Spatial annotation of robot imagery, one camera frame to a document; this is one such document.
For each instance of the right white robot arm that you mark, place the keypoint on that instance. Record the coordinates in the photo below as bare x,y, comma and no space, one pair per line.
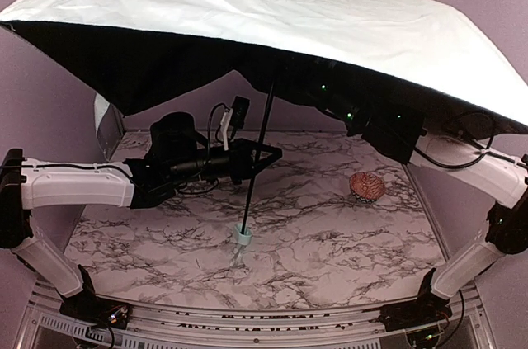
461,148

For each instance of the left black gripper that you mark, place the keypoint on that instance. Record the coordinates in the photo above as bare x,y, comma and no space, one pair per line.
238,160

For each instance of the front aluminium rail base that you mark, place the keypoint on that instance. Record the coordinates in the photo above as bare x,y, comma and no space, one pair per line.
165,326

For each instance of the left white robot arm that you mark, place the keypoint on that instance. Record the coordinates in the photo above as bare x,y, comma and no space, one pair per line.
178,156

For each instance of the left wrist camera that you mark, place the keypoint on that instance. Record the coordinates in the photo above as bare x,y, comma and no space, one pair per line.
233,120

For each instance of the mint green folding umbrella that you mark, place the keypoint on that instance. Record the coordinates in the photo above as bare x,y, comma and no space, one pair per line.
139,54

